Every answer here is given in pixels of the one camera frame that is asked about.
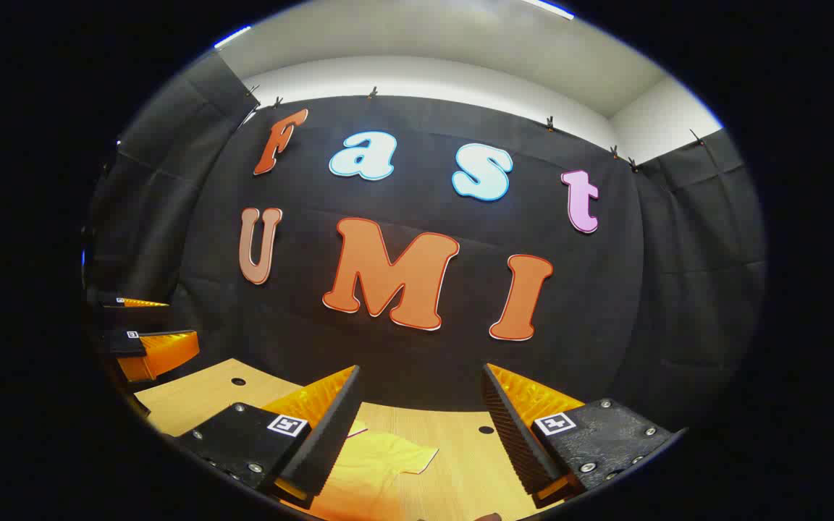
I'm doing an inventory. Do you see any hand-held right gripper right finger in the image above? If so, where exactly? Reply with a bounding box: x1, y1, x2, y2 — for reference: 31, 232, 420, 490
481, 363, 687, 509

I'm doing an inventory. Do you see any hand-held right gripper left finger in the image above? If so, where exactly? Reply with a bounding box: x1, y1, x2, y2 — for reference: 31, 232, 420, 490
173, 364, 364, 509

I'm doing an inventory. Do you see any orange T-shirt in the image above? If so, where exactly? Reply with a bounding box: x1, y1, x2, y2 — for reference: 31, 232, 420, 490
301, 420, 440, 521

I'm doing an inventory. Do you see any ceiling light strip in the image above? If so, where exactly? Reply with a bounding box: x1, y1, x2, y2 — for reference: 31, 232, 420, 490
522, 0, 576, 20
213, 25, 253, 50

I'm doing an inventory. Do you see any row of small cloth clips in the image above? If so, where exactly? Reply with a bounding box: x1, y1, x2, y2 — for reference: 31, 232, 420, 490
247, 85, 707, 173

